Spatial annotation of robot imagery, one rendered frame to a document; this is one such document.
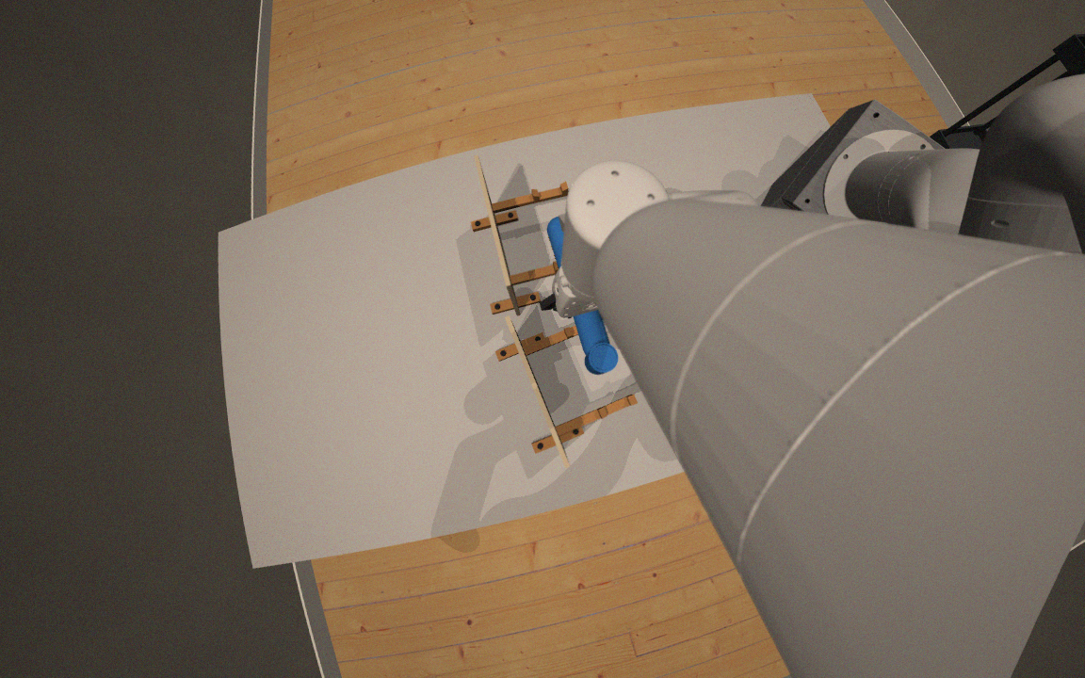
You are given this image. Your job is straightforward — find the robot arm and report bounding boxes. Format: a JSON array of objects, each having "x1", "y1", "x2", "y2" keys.
[{"x1": 559, "y1": 73, "x2": 1085, "y2": 678}]

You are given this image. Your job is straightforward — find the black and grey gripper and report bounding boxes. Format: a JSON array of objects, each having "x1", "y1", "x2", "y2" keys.
[{"x1": 540, "y1": 267, "x2": 598, "y2": 318}]

